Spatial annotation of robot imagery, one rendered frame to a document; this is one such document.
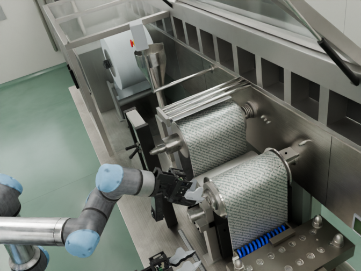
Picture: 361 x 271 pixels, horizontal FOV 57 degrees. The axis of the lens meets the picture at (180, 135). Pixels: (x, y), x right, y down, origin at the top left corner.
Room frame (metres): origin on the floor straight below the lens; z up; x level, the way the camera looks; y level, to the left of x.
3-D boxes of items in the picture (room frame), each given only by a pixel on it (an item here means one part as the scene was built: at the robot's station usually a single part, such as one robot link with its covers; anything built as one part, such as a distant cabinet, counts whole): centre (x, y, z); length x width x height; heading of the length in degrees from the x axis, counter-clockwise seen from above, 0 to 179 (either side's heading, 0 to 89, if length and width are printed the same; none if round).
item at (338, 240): (0.65, -0.43, 1.05); 0.04 x 0.04 x 0.04
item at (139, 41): (1.30, 0.08, 1.66); 0.07 x 0.07 x 0.10; 2
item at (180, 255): (0.69, 0.09, 1.11); 0.09 x 0.03 x 0.06; 116
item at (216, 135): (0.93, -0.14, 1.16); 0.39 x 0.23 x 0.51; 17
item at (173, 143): (1.00, 0.04, 1.33); 0.06 x 0.06 x 0.06; 17
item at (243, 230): (0.75, -0.20, 1.09); 0.23 x 0.01 x 0.18; 107
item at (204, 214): (0.79, -0.01, 1.05); 0.06 x 0.05 x 0.31; 107
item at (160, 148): (0.98, 0.09, 1.33); 0.06 x 0.03 x 0.03; 107
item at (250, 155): (0.92, -0.14, 1.17); 0.26 x 0.12 x 0.12; 107
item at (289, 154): (0.86, -0.34, 1.28); 0.06 x 0.05 x 0.02; 107
